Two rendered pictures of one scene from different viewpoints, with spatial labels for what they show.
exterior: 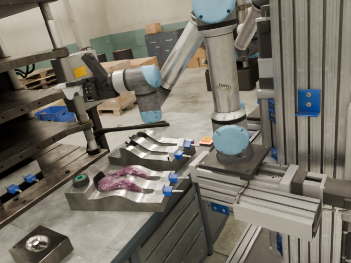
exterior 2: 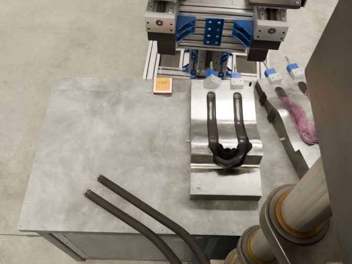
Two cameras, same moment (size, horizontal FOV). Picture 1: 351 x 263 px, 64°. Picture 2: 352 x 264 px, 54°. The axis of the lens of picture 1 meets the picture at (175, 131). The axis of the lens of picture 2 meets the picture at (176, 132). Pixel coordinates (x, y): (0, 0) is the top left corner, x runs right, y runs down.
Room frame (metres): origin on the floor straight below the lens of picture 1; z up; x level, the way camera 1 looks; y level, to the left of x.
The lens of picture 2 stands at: (2.12, 0.63, 2.07)
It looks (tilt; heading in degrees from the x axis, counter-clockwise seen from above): 60 degrees down; 235
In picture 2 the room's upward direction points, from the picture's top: straight up
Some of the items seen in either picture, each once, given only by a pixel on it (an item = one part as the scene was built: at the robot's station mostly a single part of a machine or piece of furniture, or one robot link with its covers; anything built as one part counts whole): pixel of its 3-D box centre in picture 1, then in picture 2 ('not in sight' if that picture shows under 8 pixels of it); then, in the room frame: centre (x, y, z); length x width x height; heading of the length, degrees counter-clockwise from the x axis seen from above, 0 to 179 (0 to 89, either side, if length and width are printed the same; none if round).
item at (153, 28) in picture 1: (153, 28); not in sight; (9.02, 0.02, 1.26); 0.42 x 0.33 x 0.29; 53
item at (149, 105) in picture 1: (150, 104); not in sight; (0.95, 0.07, 1.34); 0.11 x 0.08 x 0.11; 165
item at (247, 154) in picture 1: (233, 144); not in sight; (1.00, -0.22, 1.09); 0.15 x 0.15 x 0.10
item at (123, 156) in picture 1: (149, 148); (223, 133); (1.58, 0.18, 0.87); 0.50 x 0.26 x 0.14; 54
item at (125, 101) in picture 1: (103, 87); not in sight; (5.77, 1.26, 0.47); 1.22 x 0.80 x 0.94; 57
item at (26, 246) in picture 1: (41, 249); not in sight; (0.91, 0.64, 0.84); 0.20 x 0.15 x 0.07; 54
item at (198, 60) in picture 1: (200, 51); not in sight; (8.25, -1.17, 0.42); 0.86 x 0.33 x 0.83; 53
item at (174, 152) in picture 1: (180, 155); (235, 76); (1.37, 0.00, 0.89); 0.13 x 0.05 x 0.05; 54
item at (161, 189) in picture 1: (170, 191); (292, 67); (1.10, 0.08, 0.86); 0.13 x 0.05 x 0.05; 71
